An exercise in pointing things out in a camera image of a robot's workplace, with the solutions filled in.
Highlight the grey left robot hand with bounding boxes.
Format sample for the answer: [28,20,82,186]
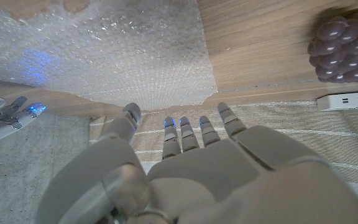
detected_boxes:
[35,101,358,224]

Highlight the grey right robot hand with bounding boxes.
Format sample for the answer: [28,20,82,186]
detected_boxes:
[0,95,47,152]

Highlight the clear bubble wrap sheet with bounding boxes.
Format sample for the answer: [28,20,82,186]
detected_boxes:
[0,0,219,111]

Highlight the purple toy grapes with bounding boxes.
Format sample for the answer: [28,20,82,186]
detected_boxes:
[307,11,358,84]

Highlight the white power strip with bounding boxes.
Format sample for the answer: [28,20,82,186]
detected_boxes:
[316,90,358,111]

